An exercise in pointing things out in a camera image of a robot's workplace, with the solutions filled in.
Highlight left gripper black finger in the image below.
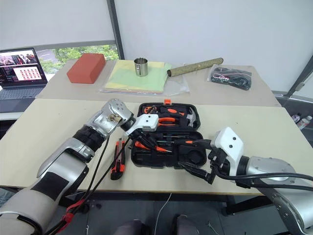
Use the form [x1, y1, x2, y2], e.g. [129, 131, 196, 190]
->
[141, 133, 160, 149]
[133, 141, 157, 153]

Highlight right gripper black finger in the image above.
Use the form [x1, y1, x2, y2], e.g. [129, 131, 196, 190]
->
[178, 161, 214, 184]
[192, 139, 214, 149]

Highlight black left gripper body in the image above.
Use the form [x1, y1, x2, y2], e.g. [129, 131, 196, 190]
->
[127, 129, 147, 145]

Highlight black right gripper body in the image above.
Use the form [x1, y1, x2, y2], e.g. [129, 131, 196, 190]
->
[206, 146, 230, 186]

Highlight black plastic tool case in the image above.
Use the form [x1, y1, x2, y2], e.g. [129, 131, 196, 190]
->
[130, 99, 208, 170]

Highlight black orange screwdriver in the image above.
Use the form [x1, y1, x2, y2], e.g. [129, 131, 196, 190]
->
[174, 139, 197, 148]

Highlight steel claw hammer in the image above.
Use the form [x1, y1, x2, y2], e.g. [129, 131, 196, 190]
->
[185, 109, 199, 128]

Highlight black orange utility knife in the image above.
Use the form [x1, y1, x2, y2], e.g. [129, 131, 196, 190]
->
[110, 138, 127, 181]

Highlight dark rounded shape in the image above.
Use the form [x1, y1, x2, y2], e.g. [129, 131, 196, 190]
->
[171, 214, 199, 235]

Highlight stack of coloured paper sheets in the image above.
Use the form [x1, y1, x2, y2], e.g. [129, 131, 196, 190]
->
[99, 59, 173, 95]

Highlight clear plastic bag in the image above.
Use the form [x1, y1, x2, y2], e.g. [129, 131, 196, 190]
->
[165, 74, 191, 97]

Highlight stainless steel mug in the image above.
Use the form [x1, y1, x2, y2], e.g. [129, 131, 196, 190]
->
[133, 57, 150, 77]

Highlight rolled brown tube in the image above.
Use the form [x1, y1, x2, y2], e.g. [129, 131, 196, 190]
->
[166, 57, 224, 77]

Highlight red rectangular block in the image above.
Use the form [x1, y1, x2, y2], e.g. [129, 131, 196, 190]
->
[66, 53, 107, 85]

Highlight open laptop computer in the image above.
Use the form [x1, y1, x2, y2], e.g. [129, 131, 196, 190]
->
[0, 47, 49, 114]

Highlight orange handled tool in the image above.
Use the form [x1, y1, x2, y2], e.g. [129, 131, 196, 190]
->
[134, 140, 149, 150]

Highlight small orange handled screwdriver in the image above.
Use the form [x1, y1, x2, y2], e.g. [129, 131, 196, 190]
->
[153, 144, 172, 154]

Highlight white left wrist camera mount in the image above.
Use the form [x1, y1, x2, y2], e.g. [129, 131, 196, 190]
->
[125, 114, 159, 138]

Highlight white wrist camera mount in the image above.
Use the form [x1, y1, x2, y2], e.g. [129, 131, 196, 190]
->
[125, 114, 159, 138]
[210, 126, 245, 177]

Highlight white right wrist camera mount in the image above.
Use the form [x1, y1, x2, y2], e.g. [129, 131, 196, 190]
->
[210, 126, 245, 177]

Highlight orange handled pliers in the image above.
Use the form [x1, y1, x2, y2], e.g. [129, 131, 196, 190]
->
[156, 116, 183, 127]

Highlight thin white wire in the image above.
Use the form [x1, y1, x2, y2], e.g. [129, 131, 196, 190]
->
[155, 192, 173, 235]

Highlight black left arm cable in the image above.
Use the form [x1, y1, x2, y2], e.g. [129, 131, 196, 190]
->
[45, 136, 133, 235]

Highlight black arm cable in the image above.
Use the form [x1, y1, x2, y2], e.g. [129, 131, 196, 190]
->
[45, 136, 133, 235]
[215, 171, 313, 189]

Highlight black table frame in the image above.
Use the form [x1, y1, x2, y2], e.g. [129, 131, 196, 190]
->
[222, 194, 273, 216]

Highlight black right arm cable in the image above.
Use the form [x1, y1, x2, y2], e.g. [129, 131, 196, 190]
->
[215, 171, 313, 189]

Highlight bag of black cables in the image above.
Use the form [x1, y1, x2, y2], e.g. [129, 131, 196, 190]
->
[207, 64, 254, 92]

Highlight red cable strap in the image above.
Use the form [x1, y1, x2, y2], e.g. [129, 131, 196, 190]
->
[61, 198, 86, 227]

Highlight dark window frame post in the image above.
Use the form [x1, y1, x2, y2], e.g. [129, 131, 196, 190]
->
[107, 0, 126, 60]

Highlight grey metal stand frame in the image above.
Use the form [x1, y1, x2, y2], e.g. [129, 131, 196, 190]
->
[286, 52, 313, 99]

